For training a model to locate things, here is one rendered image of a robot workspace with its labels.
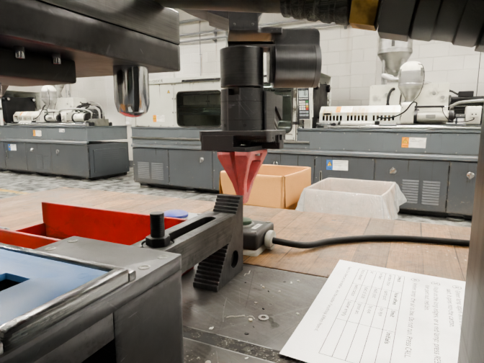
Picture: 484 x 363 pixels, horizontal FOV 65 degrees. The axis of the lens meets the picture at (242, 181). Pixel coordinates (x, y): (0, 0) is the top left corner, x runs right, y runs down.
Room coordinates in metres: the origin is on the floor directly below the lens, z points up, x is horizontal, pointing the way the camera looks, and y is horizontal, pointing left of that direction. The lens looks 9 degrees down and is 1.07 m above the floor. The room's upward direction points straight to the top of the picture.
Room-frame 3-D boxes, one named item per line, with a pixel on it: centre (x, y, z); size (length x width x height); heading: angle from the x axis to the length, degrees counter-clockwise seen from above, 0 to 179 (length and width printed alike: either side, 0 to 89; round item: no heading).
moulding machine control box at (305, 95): (4.68, -0.78, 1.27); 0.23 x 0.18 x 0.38; 152
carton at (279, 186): (2.73, -0.17, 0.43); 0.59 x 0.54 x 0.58; 152
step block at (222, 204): (0.40, 0.03, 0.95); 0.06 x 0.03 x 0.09; 156
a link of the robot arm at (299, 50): (0.52, -0.04, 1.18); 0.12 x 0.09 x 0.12; 93
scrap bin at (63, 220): (0.42, 0.20, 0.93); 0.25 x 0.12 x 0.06; 66
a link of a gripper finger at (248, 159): (0.52, 0.01, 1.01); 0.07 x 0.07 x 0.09; 66
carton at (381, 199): (2.49, -0.76, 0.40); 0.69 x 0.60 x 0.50; 151
